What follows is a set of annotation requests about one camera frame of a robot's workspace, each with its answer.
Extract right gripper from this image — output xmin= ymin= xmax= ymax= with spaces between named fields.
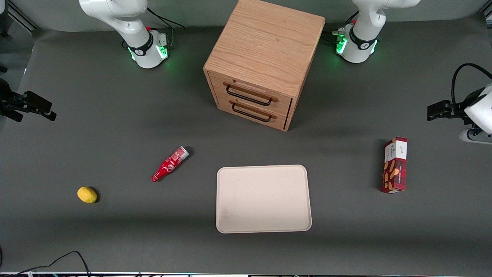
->
xmin=0 ymin=79 xmax=57 ymax=122

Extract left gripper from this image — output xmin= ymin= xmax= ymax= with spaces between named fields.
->
xmin=427 ymin=83 xmax=492 ymax=134

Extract red tartan cookie box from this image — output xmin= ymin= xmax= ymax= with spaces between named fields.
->
xmin=381 ymin=137 xmax=408 ymax=194

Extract beige rectangular tray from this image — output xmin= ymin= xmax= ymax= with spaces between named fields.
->
xmin=216 ymin=165 xmax=312 ymax=234

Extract yellow lemon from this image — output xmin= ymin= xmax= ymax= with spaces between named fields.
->
xmin=77 ymin=187 xmax=98 ymax=204

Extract red cola bottle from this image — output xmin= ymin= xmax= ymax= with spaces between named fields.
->
xmin=151 ymin=146 xmax=190 ymax=183

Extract wooden drawer cabinet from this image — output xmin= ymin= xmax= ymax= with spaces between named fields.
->
xmin=203 ymin=0 xmax=326 ymax=132

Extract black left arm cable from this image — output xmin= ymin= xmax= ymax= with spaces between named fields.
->
xmin=451 ymin=63 xmax=492 ymax=106

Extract aluminium frame rail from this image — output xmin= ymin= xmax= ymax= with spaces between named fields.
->
xmin=7 ymin=0 xmax=40 ymax=31

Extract black left arm base cables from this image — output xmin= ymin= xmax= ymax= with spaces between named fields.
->
xmin=322 ymin=11 xmax=360 ymax=46

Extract wooden drawer with black handle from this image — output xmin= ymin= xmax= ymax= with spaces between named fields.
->
xmin=208 ymin=71 xmax=293 ymax=116
xmin=215 ymin=94 xmax=289 ymax=130

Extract black floor cable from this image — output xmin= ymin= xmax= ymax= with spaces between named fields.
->
xmin=0 ymin=251 xmax=91 ymax=277

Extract black right arm base cable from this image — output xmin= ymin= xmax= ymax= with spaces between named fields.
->
xmin=146 ymin=7 xmax=185 ymax=47

